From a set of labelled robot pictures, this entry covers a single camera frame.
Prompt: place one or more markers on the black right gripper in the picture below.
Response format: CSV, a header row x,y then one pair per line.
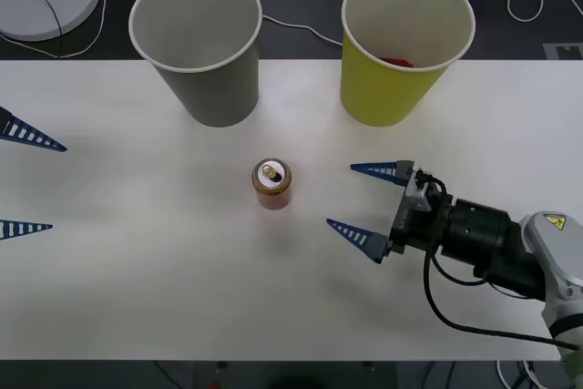
x,y
419,229

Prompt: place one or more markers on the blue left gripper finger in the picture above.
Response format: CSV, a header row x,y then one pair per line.
x,y
44,227
9,134

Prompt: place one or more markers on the orange-red drink can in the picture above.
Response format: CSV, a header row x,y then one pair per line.
x,y
273,195

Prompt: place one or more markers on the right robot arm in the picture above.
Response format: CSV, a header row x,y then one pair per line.
x,y
483,234

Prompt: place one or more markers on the yellow-green plastic waste bin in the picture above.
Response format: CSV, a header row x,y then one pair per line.
x,y
378,93

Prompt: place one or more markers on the red can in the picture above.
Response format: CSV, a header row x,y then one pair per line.
x,y
396,61

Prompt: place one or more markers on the grey plastic waste bin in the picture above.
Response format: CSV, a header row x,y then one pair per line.
x,y
214,88

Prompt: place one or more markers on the grey flat marker plate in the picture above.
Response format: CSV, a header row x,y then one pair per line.
x,y
553,53

